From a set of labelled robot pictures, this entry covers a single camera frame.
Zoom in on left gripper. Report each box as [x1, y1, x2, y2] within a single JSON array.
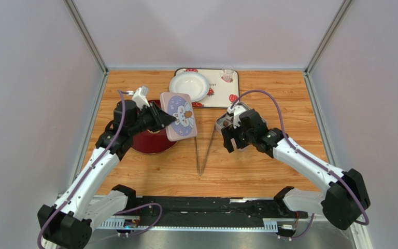
[[128, 101, 176, 137]]

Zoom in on pink chocolate tin box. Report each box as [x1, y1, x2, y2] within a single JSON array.
[[215, 108, 271, 153]]

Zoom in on silver tin lid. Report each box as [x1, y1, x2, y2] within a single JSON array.
[[160, 92, 197, 142]]

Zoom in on metal serving tongs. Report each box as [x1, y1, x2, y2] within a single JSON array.
[[194, 126, 216, 176]]

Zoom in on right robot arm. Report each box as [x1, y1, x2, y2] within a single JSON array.
[[215, 109, 371, 230]]

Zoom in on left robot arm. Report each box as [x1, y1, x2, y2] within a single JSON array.
[[37, 100, 176, 248]]

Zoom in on red round tray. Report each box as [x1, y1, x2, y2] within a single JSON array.
[[131, 100, 176, 154]]

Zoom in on strawberry pattern tray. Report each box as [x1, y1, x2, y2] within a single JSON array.
[[174, 68, 239, 108]]

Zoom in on white paper plate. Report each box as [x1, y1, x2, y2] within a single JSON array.
[[168, 72, 210, 102]]

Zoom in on small clear glass cup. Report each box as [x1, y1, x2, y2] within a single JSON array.
[[222, 65, 234, 82]]

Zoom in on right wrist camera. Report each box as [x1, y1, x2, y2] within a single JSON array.
[[226, 102, 251, 129]]

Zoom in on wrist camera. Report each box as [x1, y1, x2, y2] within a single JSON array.
[[226, 102, 251, 129], [125, 86, 150, 109]]

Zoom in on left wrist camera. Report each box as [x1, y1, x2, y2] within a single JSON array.
[[125, 86, 150, 109]]

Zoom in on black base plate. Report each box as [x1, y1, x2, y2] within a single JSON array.
[[127, 196, 309, 228]]

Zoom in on aluminium frame rail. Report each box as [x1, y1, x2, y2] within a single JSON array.
[[40, 193, 374, 249]]

